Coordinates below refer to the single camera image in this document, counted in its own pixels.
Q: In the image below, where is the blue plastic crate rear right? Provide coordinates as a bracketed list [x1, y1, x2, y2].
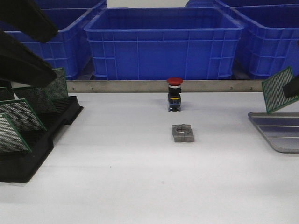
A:
[185, 0, 299, 8]

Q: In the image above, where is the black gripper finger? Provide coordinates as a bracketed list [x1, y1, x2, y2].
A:
[0, 0, 58, 43]
[0, 30, 57, 88]
[283, 76, 299, 98]

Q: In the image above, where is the red emergency stop button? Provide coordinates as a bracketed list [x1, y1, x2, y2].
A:
[167, 77, 183, 112]

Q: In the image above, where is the green perforated circuit board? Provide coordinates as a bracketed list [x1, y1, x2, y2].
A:
[13, 87, 57, 114]
[44, 68, 68, 100]
[262, 66, 299, 113]
[0, 99, 47, 132]
[0, 113, 31, 154]
[0, 87, 15, 101]

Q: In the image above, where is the silver metal tray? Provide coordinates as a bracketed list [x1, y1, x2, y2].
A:
[248, 112, 299, 154]

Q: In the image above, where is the black slotted board rack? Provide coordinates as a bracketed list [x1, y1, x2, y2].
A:
[0, 96, 83, 183]

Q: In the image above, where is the blue plastic crate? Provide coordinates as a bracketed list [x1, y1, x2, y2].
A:
[35, 0, 107, 9]
[185, 0, 299, 8]
[85, 8, 243, 80]
[231, 7, 299, 79]
[0, 8, 93, 80]

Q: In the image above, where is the steel shelf frame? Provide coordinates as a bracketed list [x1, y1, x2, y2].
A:
[65, 58, 299, 94]

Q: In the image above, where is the grey metal clamp block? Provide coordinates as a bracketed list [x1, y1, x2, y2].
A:
[172, 124, 194, 143]

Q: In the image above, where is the blue plastic crate rear left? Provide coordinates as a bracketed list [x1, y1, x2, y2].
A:
[35, 0, 107, 9]

